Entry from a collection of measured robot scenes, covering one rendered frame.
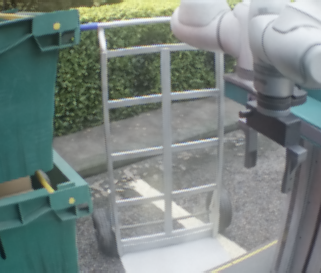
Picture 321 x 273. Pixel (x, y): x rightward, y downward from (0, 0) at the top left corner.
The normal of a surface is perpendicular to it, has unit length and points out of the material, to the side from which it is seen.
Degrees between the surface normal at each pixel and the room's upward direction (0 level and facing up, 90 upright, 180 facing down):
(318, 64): 98
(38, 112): 91
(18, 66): 93
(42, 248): 93
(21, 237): 93
